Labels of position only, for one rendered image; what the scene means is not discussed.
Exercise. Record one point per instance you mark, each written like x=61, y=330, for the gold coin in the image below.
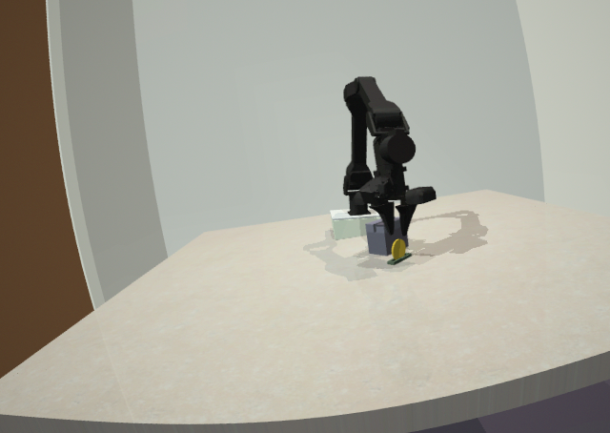
x=398, y=249

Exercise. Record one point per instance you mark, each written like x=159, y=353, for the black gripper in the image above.
x=408, y=199

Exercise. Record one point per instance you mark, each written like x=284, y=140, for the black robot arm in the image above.
x=392, y=145

